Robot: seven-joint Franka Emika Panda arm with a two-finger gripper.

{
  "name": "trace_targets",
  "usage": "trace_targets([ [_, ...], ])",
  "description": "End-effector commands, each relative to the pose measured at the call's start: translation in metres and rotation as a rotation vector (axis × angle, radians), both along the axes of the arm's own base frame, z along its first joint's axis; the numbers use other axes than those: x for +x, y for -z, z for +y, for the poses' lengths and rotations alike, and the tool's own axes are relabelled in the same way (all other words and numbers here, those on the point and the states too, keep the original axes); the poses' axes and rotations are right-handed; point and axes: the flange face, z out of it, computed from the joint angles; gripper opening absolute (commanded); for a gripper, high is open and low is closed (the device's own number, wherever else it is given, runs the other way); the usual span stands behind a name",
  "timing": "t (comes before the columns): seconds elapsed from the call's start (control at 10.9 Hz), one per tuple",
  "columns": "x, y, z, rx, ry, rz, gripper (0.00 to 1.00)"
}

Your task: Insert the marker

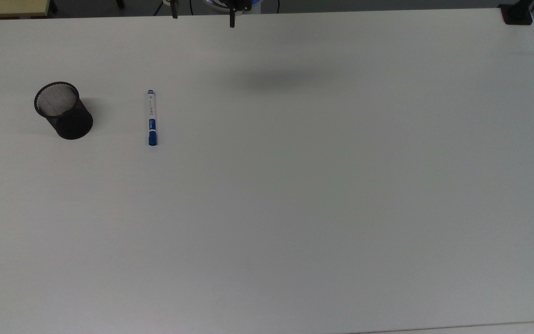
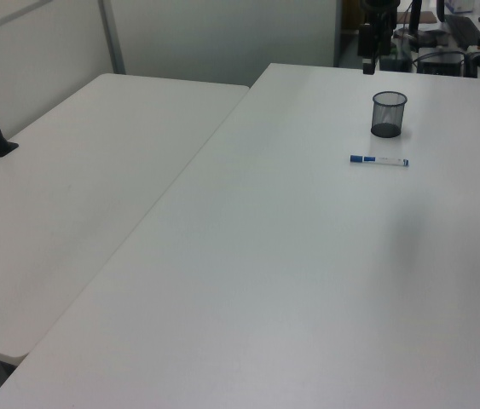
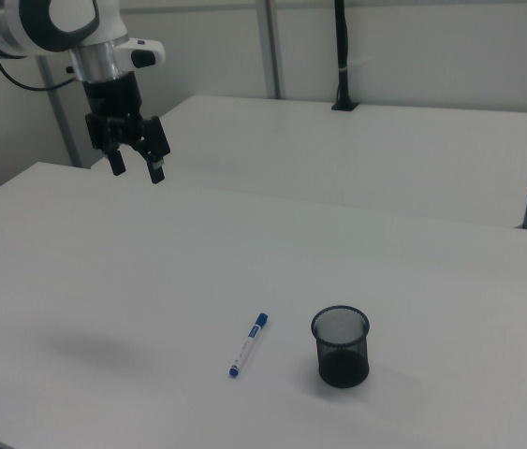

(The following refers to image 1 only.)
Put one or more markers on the blue and white marker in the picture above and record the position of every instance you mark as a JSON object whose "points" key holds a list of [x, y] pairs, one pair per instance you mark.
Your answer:
{"points": [[151, 116]]}

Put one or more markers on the thin black pole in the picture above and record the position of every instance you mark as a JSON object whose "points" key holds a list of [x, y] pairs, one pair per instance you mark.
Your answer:
{"points": [[174, 9]]}

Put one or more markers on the black mesh pen cup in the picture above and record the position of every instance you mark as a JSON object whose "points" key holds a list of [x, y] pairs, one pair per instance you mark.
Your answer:
{"points": [[67, 116]]}

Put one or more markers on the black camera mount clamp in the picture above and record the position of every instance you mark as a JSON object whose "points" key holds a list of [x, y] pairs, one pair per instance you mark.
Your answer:
{"points": [[517, 16]]}

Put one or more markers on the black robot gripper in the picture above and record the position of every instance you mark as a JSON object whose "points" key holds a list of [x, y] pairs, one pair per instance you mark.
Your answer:
{"points": [[241, 4]]}

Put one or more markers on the beige wooden desk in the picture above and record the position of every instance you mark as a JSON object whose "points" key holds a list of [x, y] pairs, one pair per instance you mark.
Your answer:
{"points": [[7, 7]]}

